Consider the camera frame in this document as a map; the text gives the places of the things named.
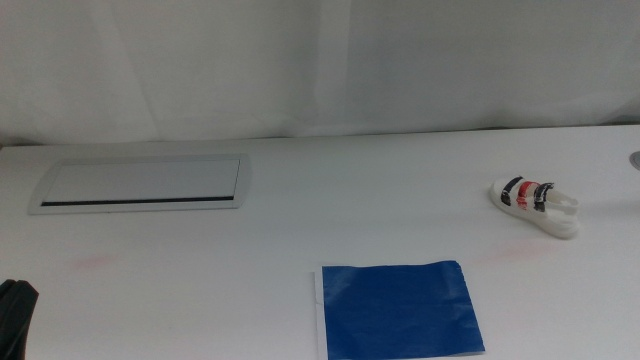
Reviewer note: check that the white sheet under mat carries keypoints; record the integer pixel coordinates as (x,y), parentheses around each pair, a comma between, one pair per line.
(320,325)

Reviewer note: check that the blue mat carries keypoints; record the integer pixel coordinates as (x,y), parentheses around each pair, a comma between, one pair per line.
(400,310)

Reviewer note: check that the white fabric curtain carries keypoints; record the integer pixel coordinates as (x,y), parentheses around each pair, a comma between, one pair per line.
(300,65)

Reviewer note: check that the grey table grommet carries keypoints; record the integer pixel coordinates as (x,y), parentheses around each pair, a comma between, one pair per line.
(636,161)

